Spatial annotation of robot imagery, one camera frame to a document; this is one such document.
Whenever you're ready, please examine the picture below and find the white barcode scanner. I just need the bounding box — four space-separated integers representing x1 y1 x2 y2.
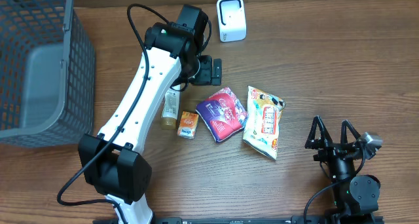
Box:
216 0 247 43

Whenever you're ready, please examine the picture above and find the white tube with gold cap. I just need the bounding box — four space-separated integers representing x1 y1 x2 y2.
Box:
161 85 180 130

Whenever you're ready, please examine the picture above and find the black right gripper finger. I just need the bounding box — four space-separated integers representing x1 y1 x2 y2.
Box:
340 119 361 145
304 115 333 149

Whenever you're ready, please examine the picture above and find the red purple pad pack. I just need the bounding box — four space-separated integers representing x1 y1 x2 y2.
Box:
196 87 248 143

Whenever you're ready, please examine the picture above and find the orange small box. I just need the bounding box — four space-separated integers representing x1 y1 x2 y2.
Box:
177 111 199 139

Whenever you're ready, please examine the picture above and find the grey plastic shopping basket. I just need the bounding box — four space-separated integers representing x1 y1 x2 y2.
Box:
1 0 96 148

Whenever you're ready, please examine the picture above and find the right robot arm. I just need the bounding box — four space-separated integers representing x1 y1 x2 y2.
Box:
302 116 384 223

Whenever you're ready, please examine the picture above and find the yellow snack bag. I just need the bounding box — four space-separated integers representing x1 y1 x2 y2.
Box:
243 86 286 160

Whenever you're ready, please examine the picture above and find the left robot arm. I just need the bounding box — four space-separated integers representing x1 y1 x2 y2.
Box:
78 5 222 223

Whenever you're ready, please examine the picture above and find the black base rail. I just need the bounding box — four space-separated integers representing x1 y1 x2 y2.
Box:
93 215 386 224

